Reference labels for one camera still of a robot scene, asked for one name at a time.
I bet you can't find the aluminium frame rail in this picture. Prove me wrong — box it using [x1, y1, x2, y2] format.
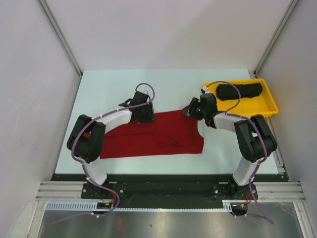
[36, 181, 306, 202]

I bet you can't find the rolled black t shirt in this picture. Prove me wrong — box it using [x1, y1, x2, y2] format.
[216, 83, 263, 101]

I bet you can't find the red t shirt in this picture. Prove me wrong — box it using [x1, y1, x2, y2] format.
[100, 109, 204, 159]

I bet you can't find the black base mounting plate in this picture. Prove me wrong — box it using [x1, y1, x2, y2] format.
[51, 173, 288, 200]

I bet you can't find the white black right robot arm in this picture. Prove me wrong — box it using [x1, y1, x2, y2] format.
[183, 93, 277, 199]

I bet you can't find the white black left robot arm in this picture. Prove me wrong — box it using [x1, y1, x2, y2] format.
[66, 91, 155, 198]

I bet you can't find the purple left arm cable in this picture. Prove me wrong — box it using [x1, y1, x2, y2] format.
[71, 83, 156, 219]

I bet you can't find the white slotted cable duct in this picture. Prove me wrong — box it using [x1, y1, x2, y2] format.
[46, 199, 248, 214]

